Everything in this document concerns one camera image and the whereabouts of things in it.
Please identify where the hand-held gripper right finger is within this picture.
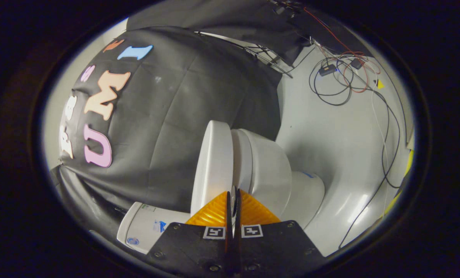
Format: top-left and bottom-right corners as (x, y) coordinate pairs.
(234, 188), (325, 278)

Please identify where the white toilet lid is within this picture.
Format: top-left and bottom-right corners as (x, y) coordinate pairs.
(191, 120), (235, 217)

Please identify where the tangle of floor cables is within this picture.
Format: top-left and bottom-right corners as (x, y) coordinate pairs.
(303, 8), (408, 249)

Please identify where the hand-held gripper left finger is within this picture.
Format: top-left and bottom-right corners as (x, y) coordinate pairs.
(145, 191), (234, 278)

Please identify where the white toilet seat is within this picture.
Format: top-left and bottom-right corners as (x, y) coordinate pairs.
(231, 129), (254, 193)

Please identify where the black backdrop cloth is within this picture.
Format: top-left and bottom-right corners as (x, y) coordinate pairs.
(51, 0), (311, 247)

